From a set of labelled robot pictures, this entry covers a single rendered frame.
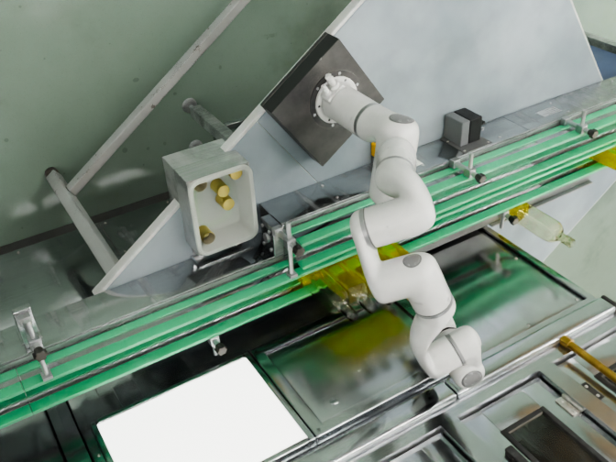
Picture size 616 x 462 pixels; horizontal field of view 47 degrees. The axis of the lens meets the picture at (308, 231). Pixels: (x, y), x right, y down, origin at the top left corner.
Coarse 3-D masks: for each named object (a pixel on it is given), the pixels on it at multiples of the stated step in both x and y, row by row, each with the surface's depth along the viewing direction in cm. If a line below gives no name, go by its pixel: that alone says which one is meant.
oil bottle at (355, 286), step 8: (336, 264) 193; (344, 264) 193; (328, 272) 191; (336, 272) 190; (344, 272) 190; (352, 272) 190; (336, 280) 188; (344, 280) 187; (352, 280) 187; (360, 280) 187; (352, 288) 184; (360, 288) 185; (352, 296) 184; (352, 304) 186
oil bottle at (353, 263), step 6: (348, 258) 195; (354, 258) 195; (348, 264) 193; (354, 264) 193; (360, 264) 192; (354, 270) 191; (360, 270) 190; (360, 276) 189; (366, 282) 187; (372, 294) 187
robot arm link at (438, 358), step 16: (416, 320) 151; (432, 320) 146; (448, 320) 147; (416, 336) 151; (432, 336) 148; (416, 352) 153; (432, 352) 156; (448, 352) 155; (432, 368) 154; (448, 368) 156
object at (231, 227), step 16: (208, 176) 173; (224, 176) 184; (192, 192) 172; (208, 192) 183; (240, 192) 187; (192, 208) 174; (208, 208) 186; (240, 208) 190; (256, 208) 185; (192, 224) 178; (208, 224) 188; (224, 224) 191; (240, 224) 192; (256, 224) 187; (224, 240) 187; (240, 240) 187
